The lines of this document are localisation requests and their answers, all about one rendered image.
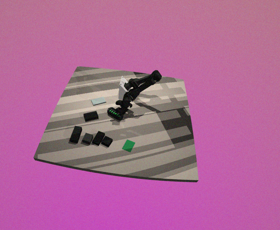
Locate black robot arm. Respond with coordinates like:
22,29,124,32
123,70,162,107

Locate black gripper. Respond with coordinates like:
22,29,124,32
116,100,132,115

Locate green block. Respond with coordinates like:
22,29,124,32
122,139,135,152

